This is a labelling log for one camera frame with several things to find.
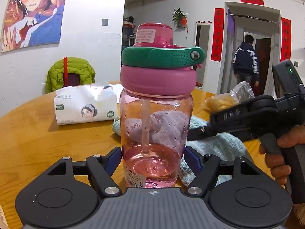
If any potted wall plant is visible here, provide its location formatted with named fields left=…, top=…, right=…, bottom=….
left=172, top=8, right=188, bottom=28

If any white tissue pack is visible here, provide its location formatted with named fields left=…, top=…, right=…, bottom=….
left=53, top=81, right=117, bottom=125

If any plastic bag of rubber bands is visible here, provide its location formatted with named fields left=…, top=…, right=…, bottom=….
left=203, top=81, right=255, bottom=113

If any red door couplet banner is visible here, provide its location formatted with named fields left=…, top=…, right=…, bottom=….
left=211, top=8, right=225, bottom=62

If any grey wall switch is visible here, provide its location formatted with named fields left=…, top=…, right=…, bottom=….
left=102, top=19, right=109, bottom=26

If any right hand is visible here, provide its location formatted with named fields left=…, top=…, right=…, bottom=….
left=259, top=126, right=305, bottom=229

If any dark red chair with jacket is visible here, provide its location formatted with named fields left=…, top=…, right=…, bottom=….
left=66, top=73, right=80, bottom=86

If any pink water bottle green handle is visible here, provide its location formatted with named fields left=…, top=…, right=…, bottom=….
left=120, top=23, right=206, bottom=188

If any anime wall poster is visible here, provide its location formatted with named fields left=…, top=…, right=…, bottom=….
left=1, top=0, right=66, bottom=53

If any right red couplet banner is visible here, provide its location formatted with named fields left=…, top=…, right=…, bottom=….
left=280, top=17, right=292, bottom=61

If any person in dark hoodie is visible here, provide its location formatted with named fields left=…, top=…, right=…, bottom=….
left=232, top=34, right=259, bottom=87

